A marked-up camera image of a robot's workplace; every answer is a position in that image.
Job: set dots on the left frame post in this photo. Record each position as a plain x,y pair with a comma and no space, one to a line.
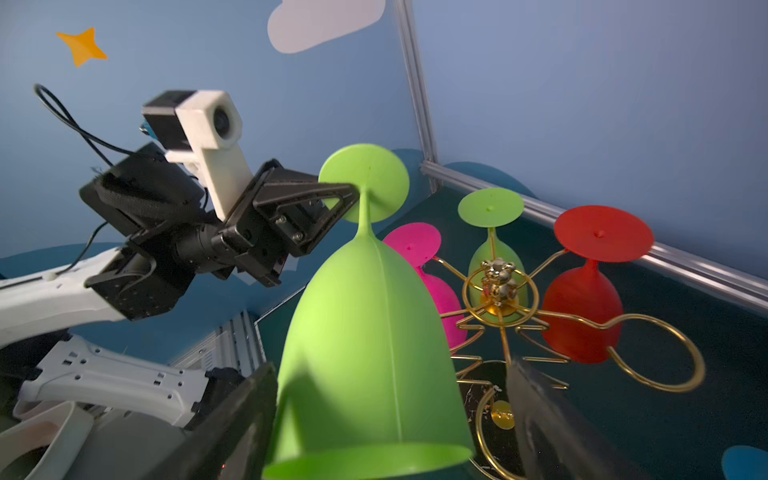
416,79

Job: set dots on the gold wire glass rack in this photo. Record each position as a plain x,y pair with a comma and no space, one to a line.
500,282

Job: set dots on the blue wine glass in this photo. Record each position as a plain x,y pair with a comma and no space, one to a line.
742,462

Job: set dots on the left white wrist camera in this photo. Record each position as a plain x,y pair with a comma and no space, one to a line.
201,130

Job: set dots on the back frame bar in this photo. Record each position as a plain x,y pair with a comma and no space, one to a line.
608,235

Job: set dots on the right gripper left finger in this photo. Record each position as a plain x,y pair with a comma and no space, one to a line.
233,442

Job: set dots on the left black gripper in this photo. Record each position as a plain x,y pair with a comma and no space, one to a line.
282,213

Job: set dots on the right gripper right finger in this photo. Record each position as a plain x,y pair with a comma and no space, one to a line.
554,440

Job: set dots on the green wine glass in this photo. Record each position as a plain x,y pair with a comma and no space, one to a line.
366,384
491,209

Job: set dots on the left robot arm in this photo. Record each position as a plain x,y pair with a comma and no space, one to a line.
171,238

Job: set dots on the red wine glass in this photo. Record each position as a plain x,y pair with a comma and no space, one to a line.
587,293

